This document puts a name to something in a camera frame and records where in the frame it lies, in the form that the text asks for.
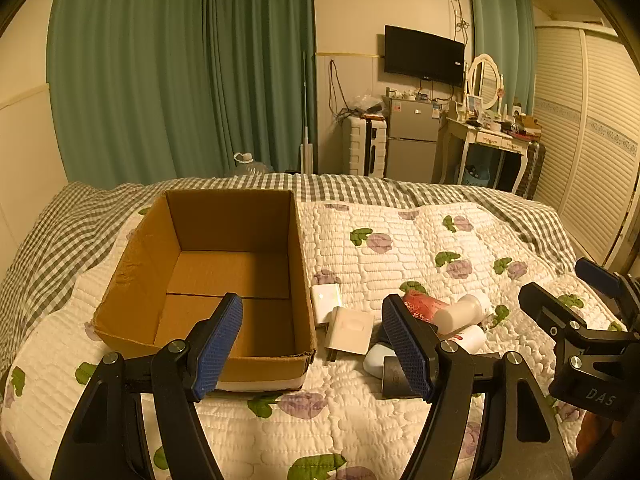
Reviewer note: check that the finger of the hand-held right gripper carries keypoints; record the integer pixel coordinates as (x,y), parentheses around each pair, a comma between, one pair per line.
(597,275)
(547,310)

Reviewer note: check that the white floral quilt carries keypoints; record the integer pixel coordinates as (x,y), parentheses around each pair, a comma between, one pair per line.
(350,425)

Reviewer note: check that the dark suitcase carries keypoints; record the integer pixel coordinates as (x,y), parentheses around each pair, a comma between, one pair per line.
(530,170)

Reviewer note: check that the white flat mop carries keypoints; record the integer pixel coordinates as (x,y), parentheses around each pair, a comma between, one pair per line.
(306,155)

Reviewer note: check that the person's right hand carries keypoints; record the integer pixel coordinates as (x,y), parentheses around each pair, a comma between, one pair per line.
(592,432)

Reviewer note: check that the green curtain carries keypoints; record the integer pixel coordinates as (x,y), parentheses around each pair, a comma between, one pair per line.
(260,70)
(500,25)
(130,70)

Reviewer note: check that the white suitcase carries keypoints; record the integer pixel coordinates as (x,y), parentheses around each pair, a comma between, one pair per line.
(362,145)

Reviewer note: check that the small white rectangular box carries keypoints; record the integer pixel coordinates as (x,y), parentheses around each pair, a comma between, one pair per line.
(324,302)

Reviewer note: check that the dark cylindrical container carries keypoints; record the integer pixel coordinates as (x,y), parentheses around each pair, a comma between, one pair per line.
(392,379)

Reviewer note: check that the pink patterned packet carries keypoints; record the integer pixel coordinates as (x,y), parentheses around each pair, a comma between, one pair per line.
(422,306)

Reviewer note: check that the clear plastic bag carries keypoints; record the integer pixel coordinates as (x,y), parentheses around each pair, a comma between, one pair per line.
(365,104)

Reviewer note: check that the small brown box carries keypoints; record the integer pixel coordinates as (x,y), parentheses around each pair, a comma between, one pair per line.
(527,124)

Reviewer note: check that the white plug charger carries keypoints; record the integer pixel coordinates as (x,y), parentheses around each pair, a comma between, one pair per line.
(350,332)

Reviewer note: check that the white bottle with red cap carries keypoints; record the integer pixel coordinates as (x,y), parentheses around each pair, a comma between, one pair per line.
(467,337)

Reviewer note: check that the small photo frame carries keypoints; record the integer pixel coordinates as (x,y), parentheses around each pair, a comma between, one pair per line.
(474,102)

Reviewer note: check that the white earbud case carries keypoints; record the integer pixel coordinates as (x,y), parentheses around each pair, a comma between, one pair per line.
(375,360)

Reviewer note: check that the clear water jug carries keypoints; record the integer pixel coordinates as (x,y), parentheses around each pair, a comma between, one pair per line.
(247,167)

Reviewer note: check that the oval white mirror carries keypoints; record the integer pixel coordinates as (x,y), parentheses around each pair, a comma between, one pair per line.
(482,77)

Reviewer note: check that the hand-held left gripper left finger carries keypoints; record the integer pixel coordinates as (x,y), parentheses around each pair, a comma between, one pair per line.
(217,347)

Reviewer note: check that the black wall television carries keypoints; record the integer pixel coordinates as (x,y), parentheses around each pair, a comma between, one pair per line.
(422,55)

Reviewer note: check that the brown cardboard box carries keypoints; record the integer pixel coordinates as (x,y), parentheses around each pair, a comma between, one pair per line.
(230,270)

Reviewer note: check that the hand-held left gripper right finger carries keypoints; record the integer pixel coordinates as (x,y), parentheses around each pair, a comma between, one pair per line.
(407,347)

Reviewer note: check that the white louvered wardrobe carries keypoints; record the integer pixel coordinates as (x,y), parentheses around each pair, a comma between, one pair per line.
(585,135)

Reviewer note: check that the silver fridge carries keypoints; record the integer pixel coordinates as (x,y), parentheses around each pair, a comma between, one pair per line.
(412,140)

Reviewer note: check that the blue bin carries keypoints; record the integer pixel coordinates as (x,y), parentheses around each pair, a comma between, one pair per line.
(474,175)

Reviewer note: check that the white dressing table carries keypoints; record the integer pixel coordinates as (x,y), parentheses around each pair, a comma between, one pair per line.
(485,137)

